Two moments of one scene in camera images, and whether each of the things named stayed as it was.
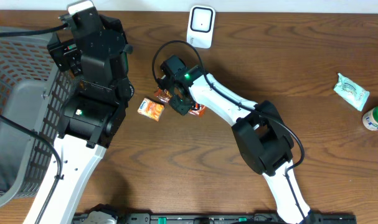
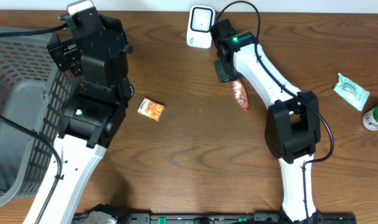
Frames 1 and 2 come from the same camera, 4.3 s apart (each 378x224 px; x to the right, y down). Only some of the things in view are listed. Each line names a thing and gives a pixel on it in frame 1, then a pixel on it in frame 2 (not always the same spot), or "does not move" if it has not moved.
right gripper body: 182,106 -> 225,72
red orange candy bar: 163,95 -> 240,94
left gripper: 109,28 does not move
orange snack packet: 151,109 does not move
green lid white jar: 377,117 does not move
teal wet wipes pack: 354,94 does not move
